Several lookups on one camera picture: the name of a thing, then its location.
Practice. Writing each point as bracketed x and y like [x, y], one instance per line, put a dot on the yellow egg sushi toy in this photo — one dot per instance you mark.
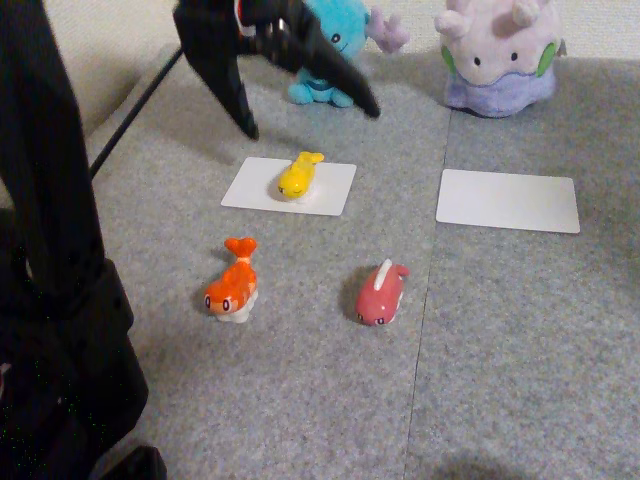
[297, 177]

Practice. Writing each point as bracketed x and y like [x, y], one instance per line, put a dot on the blue Wooper plush toy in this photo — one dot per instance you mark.
[350, 20]

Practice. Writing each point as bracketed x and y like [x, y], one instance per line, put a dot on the lilac Goomy plush toy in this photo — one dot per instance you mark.
[500, 55]

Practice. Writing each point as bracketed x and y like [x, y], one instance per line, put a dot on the red tuna sushi toy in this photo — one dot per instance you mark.
[380, 297]

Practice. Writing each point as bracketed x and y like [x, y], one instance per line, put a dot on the orange shrimp sushi toy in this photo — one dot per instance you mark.
[235, 287]

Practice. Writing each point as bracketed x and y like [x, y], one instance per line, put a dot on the white rectangular card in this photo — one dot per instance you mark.
[250, 192]
[507, 202]

